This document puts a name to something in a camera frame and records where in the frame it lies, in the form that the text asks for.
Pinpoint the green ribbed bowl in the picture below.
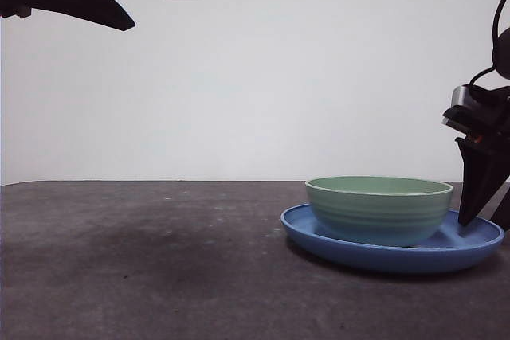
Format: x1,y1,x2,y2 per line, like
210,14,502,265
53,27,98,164
304,175,455,246

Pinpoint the blue round plate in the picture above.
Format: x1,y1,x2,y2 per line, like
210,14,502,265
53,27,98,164
280,203,505,275

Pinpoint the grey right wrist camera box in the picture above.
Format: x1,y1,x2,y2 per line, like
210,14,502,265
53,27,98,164
451,84,509,111

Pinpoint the black cable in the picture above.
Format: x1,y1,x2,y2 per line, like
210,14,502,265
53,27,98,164
468,0,510,90

